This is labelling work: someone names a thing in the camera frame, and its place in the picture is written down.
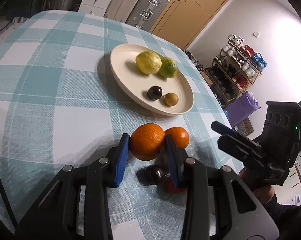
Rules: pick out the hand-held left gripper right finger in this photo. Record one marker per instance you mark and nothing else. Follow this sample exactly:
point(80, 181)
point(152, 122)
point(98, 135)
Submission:
point(173, 160)

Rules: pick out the dark purple plum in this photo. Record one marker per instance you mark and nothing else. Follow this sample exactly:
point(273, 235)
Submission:
point(154, 93)
point(154, 173)

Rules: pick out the person's right forearm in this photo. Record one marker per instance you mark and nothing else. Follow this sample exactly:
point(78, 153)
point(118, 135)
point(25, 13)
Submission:
point(280, 212)

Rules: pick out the olive brown kiwi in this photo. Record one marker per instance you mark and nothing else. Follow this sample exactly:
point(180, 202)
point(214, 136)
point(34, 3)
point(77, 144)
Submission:
point(171, 99)

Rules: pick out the wooden shoe rack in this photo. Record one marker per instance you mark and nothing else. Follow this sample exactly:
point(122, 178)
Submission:
point(238, 72)

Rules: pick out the yellow guava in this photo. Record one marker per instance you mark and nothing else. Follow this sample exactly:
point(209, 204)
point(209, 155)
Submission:
point(148, 62)

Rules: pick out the green mandarin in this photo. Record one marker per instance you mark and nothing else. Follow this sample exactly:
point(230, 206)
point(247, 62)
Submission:
point(168, 67)

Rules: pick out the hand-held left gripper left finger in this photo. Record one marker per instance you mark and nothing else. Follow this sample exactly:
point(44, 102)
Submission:
point(121, 160)

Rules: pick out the pile of loose sneakers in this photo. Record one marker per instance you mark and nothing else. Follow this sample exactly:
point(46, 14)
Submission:
point(195, 62)

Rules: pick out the orange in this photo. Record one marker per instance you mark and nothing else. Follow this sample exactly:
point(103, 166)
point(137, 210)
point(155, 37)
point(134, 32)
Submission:
point(180, 136)
point(146, 142)

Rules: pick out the purple bag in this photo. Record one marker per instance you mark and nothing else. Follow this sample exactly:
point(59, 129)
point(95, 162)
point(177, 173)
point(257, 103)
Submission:
point(243, 107)

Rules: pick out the dotted patterned rug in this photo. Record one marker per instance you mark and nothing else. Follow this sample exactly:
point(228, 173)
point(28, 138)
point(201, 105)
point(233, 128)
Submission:
point(3, 32)

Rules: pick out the red tomato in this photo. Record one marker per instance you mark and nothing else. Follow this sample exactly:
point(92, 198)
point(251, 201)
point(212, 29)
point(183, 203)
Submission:
point(167, 185)

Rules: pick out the silver suitcase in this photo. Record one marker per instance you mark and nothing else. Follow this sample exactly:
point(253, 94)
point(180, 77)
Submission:
point(148, 7)

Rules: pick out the cream round plate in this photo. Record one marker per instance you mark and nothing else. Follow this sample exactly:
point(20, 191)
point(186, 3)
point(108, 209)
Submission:
point(125, 80)

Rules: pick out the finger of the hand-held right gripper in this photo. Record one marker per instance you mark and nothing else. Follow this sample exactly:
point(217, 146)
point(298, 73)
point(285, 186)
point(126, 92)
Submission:
point(230, 132)
point(238, 148)

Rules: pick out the person's right hand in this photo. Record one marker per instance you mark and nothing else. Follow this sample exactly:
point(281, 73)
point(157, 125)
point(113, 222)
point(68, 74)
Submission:
point(264, 195)

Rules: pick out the wooden door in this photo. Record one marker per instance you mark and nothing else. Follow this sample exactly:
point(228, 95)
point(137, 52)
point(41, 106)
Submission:
point(190, 10)

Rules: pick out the white light switch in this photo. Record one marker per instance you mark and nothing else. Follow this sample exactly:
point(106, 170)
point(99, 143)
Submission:
point(256, 33)

